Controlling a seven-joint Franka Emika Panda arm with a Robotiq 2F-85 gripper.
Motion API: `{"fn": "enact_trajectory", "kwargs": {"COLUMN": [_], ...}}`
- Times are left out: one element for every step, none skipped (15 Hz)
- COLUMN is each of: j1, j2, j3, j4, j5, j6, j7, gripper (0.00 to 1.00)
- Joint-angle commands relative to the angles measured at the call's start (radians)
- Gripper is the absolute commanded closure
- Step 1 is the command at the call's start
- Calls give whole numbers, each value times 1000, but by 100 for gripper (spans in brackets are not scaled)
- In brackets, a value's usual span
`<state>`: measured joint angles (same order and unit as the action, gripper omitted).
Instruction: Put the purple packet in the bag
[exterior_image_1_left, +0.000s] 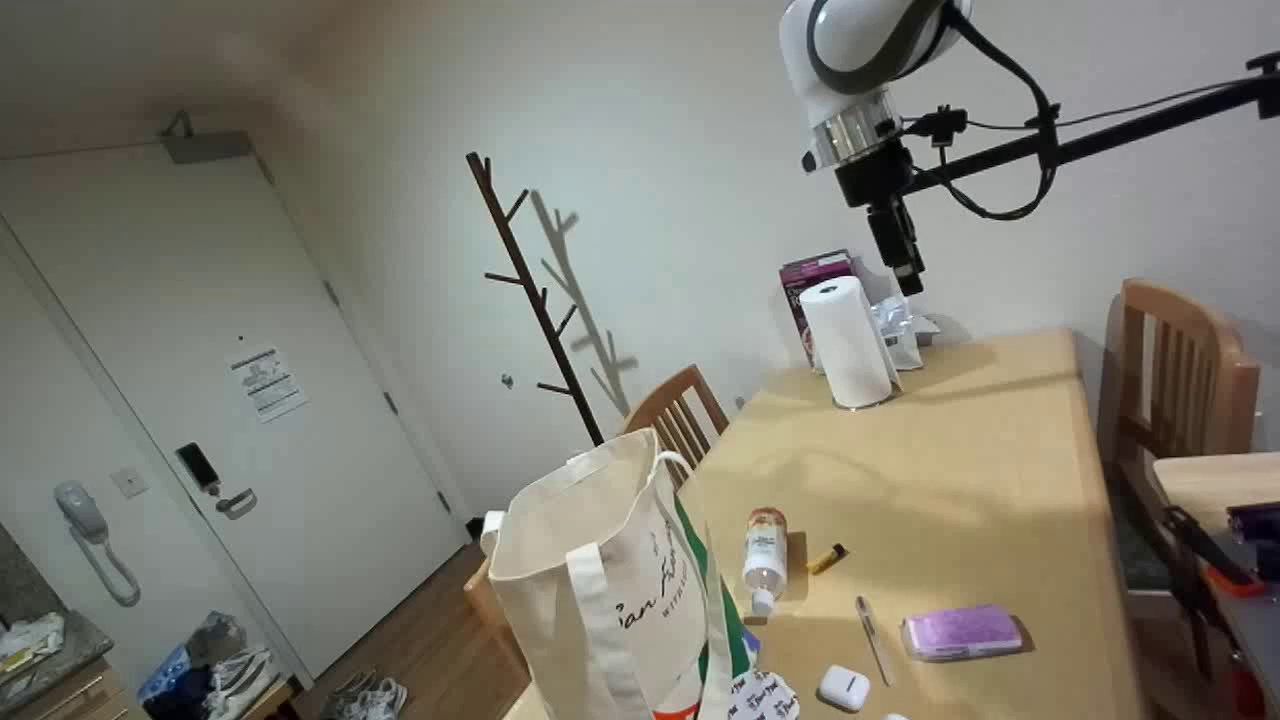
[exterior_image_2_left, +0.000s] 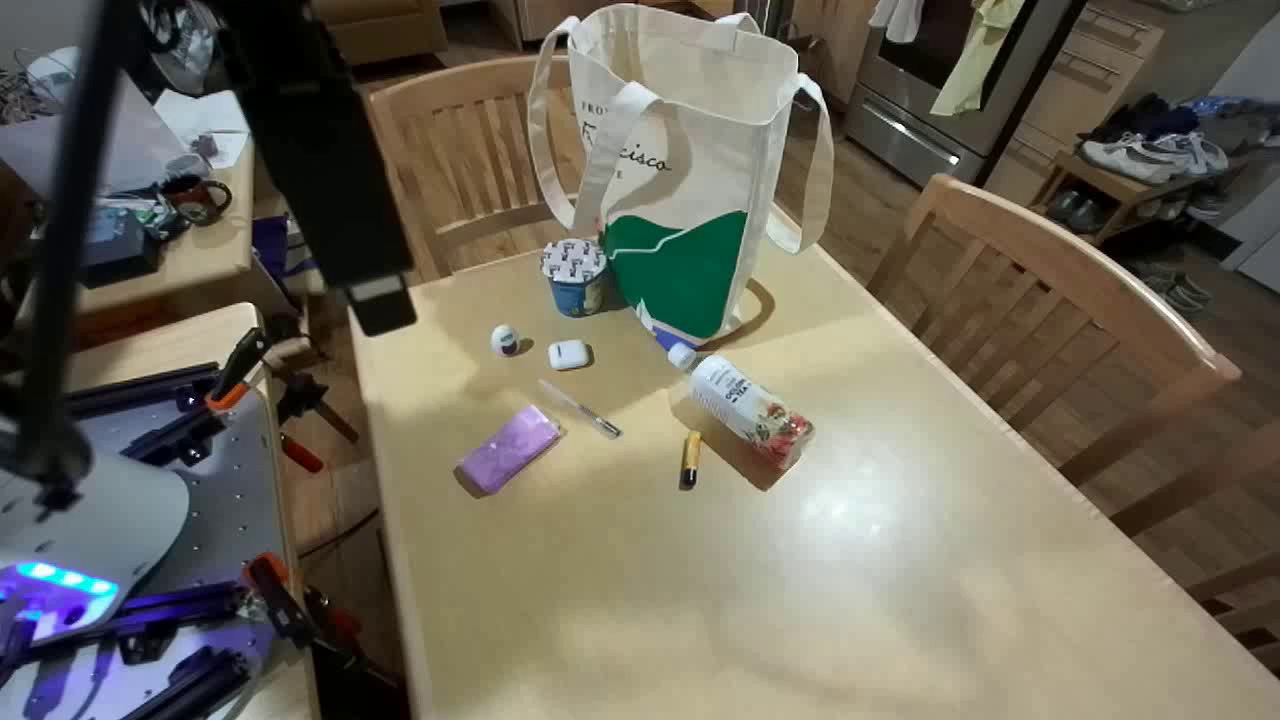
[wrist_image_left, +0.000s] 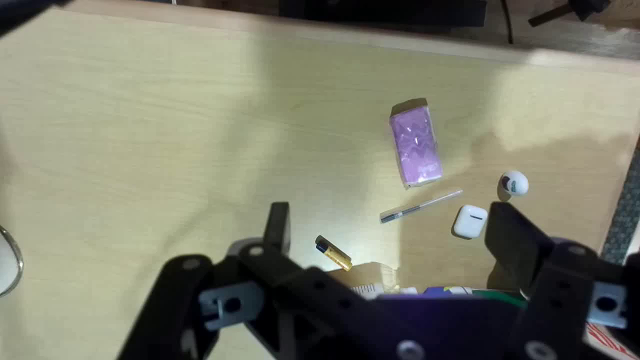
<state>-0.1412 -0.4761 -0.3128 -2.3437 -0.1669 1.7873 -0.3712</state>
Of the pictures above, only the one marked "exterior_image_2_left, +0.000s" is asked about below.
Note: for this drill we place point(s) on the white and blue cup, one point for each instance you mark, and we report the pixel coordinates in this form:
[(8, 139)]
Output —
[(574, 272)]

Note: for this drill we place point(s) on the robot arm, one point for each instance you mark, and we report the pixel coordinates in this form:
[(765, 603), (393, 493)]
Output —
[(320, 153)]

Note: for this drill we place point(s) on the yellow towel on oven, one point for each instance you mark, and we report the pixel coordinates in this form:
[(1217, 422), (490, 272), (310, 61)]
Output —
[(978, 57)]

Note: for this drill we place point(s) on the wooden shoe rack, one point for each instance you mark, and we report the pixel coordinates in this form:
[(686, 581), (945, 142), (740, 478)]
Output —
[(1097, 202)]

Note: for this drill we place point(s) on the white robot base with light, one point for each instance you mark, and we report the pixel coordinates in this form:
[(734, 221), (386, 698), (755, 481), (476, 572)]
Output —
[(72, 569)]

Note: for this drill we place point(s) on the yellow and black marker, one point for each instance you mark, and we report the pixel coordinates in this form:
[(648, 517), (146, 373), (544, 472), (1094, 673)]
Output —
[(691, 461)]

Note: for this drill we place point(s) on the wooden chair at right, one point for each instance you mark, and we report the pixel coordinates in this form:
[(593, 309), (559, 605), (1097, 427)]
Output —
[(1027, 309)]

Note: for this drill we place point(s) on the wooden chair behind bag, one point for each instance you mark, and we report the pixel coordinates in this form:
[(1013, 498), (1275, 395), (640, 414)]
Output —
[(457, 167)]

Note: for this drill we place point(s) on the orange handled clamp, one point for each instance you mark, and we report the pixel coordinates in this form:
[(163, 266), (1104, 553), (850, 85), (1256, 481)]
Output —
[(302, 395)]

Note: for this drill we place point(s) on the small white round object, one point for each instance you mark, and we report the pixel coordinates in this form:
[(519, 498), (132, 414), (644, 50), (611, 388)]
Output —
[(506, 343)]

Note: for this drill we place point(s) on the cream and green tote bag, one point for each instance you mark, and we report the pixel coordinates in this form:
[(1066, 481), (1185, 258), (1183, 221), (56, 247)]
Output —
[(682, 151)]

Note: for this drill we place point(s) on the purple packet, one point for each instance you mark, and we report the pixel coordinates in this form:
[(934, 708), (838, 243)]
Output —
[(508, 449)]

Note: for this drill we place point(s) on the black camera stand pole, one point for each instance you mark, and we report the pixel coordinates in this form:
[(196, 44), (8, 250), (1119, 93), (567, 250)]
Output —
[(46, 444)]

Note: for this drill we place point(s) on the clear thin pen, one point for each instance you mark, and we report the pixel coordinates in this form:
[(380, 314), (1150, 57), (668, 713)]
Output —
[(581, 408)]

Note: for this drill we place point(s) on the white sneakers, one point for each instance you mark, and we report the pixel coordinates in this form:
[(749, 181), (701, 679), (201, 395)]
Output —
[(1159, 162)]

